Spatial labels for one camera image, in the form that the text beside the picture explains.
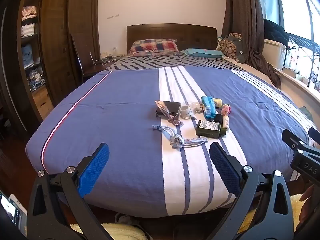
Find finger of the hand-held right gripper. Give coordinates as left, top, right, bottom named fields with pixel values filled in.
left=309, top=127, right=320, bottom=142
left=282, top=129, right=308, bottom=153

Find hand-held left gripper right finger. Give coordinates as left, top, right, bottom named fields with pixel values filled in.
left=207, top=141, right=295, bottom=240

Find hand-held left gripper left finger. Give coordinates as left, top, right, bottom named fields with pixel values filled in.
left=26, top=142, right=110, bottom=240

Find blue tissue packet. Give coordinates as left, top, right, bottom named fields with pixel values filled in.
left=201, top=96, right=219, bottom=121

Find white corded plug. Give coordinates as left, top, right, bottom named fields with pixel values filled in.
left=191, top=103, right=203, bottom=118

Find person's right hand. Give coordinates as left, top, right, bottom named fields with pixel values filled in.
left=299, top=184, right=320, bottom=230

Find dark green cloth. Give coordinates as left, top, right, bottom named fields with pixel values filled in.
left=298, top=106, right=313, bottom=121

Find dark green bottle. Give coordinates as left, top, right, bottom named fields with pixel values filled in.
left=196, top=120, right=229, bottom=139

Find yellow fuzzy cloth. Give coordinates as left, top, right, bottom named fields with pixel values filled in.
left=237, top=193, right=305, bottom=234

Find blue white striped blanket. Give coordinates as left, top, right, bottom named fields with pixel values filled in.
left=25, top=65, right=316, bottom=217

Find frayed denim strip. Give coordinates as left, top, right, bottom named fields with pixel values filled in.
left=152, top=123, right=209, bottom=149

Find cream fuzzy cloth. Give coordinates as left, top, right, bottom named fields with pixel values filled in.
left=70, top=212, right=150, bottom=240

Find purple striped ribbon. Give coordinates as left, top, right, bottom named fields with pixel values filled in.
left=154, top=100, right=184, bottom=127

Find small white cup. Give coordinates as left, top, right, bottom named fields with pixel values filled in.
left=180, top=105, right=192, bottom=119

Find black box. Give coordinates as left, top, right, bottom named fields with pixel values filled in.
left=155, top=101, right=181, bottom=121

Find black metal rack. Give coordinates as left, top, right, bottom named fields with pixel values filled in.
left=282, top=33, right=320, bottom=91

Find white storage box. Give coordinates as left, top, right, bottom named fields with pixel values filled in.
left=262, top=39, right=288, bottom=71

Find smartphone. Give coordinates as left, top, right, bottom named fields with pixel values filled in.
left=0, top=192, right=28, bottom=238

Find patterned folded clothes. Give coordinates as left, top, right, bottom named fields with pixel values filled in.
left=26, top=70, right=46, bottom=92

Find black jacket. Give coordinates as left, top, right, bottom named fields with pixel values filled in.
left=263, top=19, right=290, bottom=47

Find patterned brown bag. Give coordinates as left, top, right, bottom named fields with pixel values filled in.
left=217, top=32, right=247, bottom=63

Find brown curtain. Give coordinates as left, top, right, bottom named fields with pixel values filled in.
left=222, top=0, right=282, bottom=88

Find teal pillow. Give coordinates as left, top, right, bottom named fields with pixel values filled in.
left=180, top=48, right=225, bottom=58

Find grey patterned bed sheet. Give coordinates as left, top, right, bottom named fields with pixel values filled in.
left=107, top=54, right=248, bottom=72

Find light blue folded clothes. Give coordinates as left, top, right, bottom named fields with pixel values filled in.
left=21, top=43, right=41, bottom=68

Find dark wooden wardrobe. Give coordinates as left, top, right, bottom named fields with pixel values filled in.
left=0, top=0, right=101, bottom=137

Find red blue plaid pillow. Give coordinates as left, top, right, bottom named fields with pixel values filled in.
left=128, top=39, right=180, bottom=56

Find dark wooden headboard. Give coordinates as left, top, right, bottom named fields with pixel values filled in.
left=126, top=23, right=218, bottom=54

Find white striped folded clothes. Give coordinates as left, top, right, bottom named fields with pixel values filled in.
left=21, top=23, right=36, bottom=37

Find pink folded clothes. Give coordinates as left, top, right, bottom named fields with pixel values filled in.
left=21, top=6, right=38, bottom=18

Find dark chair with metal frame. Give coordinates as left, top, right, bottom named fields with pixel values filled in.
left=71, top=33, right=85, bottom=83

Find white cables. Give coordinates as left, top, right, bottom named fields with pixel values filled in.
left=89, top=52, right=118, bottom=66

